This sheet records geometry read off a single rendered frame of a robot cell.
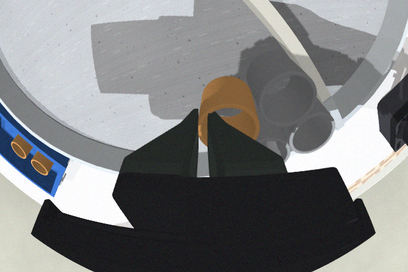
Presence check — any bronze bushing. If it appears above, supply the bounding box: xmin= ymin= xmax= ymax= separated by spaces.
xmin=198 ymin=76 xmax=260 ymax=147
xmin=31 ymin=151 xmax=54 ymax=175
xmin=11 ymin=134 xmax=33 ymax=158

